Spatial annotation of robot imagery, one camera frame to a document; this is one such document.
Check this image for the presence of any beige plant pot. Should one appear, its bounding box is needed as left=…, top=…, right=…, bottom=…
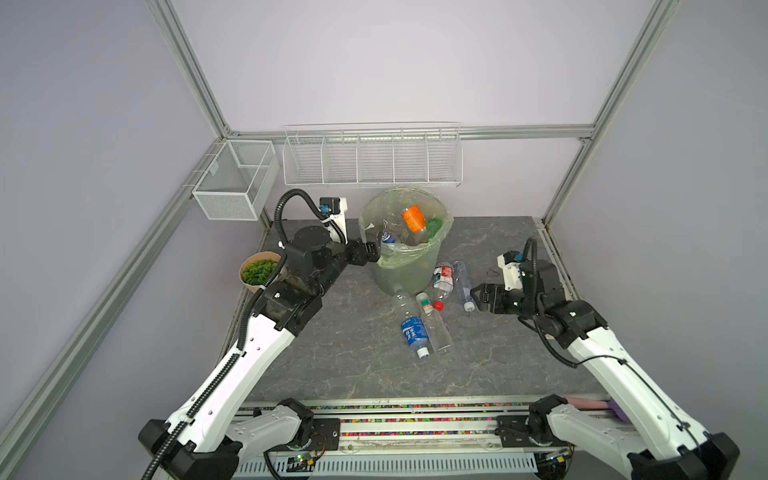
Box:
left=239, top=251, right=282, bottom=294

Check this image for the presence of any crushed green bottle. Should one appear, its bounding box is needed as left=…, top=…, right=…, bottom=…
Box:
left=426, top=218, right=443, bottom=238

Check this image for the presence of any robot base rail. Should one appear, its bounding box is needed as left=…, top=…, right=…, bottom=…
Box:
left=227, top=395, right=655, bottom=480

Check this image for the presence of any purple pink tool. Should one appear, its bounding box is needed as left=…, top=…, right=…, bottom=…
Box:
left=566, top=396, right=631, bottom=423

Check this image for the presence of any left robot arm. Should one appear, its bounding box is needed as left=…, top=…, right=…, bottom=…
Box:
left=139, top=189, right=379, bottom=479

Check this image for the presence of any right aluminium frame post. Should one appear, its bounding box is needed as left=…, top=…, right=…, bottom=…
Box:
left=542, top=0, right=681, bottom=228

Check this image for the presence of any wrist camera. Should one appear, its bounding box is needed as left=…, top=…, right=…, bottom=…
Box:
left=318, top=197, right=348, bottom=244
left=497, top=250, right=523, bottom=291

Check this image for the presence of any orange label bottle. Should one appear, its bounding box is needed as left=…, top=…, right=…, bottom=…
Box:
left=401, top=205, right=427, bottom=234

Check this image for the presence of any clear bottle green cap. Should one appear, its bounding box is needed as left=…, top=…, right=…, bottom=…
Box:
left=416, top=292, right=453, bottom=354

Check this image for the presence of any white mesh side basket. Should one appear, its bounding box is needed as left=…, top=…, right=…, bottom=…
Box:
left=193, top=140, right=280, bottom=221

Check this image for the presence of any blue label bottle white cap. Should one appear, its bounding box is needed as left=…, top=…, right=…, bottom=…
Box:
left=392, top=290, right=430, bottom=360

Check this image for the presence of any green artificial plant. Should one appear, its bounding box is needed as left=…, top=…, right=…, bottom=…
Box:
left=240, top=260, right=279, bottom=286

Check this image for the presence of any clear bottle blue cap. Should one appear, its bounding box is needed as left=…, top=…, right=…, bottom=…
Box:
left=453, top=260, right=477, bottom=313

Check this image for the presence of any white wire wall basket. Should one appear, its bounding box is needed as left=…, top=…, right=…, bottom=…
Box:
left=283, top=122, right=464, bottom=187

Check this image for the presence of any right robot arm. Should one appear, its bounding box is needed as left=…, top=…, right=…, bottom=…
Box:
left=470, top=237, right=740, bottom=479

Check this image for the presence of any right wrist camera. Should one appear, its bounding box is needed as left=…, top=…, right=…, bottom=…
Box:
left=497, top=250, right=523, bottom=291

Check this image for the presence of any small blue label bottle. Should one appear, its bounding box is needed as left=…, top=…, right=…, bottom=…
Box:
left=380, top=228, right=400, bottom=247

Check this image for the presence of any aluminium frame corner post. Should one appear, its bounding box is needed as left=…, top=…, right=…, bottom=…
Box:
left=146, top=0, right=232, bottom=138

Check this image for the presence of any red label cola bottle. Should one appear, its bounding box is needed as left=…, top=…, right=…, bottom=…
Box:
left=432, top=262, right=454, bottom=311

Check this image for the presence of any green bagged waste bin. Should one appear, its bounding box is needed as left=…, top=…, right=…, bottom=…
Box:
left=358, top=187, right=454, bottom=295

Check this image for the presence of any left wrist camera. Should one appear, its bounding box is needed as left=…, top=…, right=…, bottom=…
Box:
left=318, top=197, right=348, bottom=244

